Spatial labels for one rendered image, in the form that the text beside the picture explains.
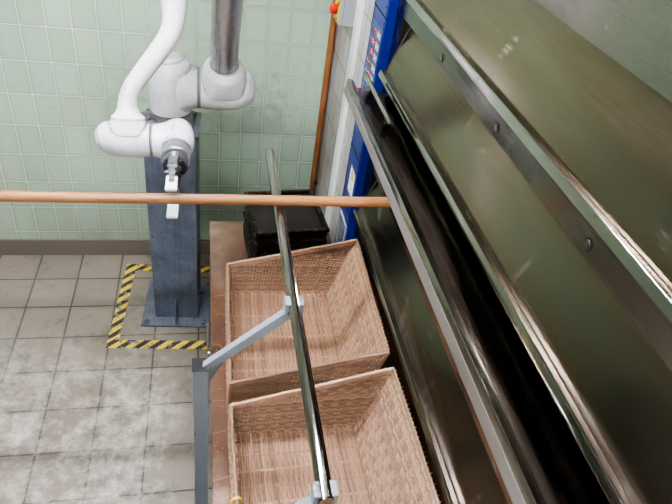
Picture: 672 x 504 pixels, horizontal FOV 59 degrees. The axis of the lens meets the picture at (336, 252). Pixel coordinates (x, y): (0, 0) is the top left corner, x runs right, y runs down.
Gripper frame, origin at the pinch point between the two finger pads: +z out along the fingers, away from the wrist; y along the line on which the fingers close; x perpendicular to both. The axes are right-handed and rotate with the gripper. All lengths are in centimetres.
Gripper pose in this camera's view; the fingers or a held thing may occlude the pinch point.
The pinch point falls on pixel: (171, 198)
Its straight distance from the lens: 170.7
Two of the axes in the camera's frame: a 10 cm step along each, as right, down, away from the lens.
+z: 1.5, 6.3, -7.6
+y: -1.3, 7.7, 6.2
